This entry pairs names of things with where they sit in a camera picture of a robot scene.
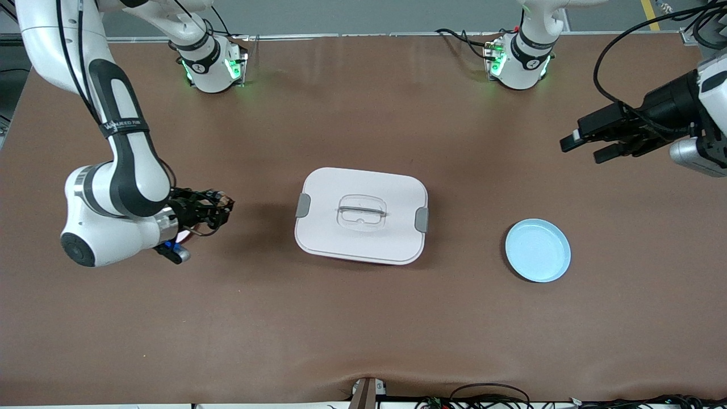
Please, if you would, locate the white lidded storage box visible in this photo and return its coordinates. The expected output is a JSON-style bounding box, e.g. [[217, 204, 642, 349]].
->
[[294, 167, 429, 266]]

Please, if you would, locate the light blue round plate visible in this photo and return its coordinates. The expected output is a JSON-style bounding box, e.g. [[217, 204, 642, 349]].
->
[[505, 219, 571, 283]]

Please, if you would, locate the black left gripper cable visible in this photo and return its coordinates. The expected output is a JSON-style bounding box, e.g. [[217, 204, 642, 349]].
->
[[593, 3, 727, 136]]

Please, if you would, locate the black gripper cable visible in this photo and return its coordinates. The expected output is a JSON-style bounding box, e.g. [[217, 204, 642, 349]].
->
[[593, 3, 727, 136], [56, 0, 106, 123]]

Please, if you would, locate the black base cable bundle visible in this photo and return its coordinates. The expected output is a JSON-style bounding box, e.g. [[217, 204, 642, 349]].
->
[[436, 27, 502, 61]]

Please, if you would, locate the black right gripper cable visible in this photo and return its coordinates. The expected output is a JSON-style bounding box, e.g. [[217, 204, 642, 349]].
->
[[56, 0, 106, 123]]

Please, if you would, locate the small metal table bracket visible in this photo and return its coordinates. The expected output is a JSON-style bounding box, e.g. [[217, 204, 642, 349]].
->
[[349, 377, 388, 409]]

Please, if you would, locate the black floor cable bundle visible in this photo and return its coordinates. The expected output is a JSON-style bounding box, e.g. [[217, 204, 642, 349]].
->
[[415, 383, 727, 409]]

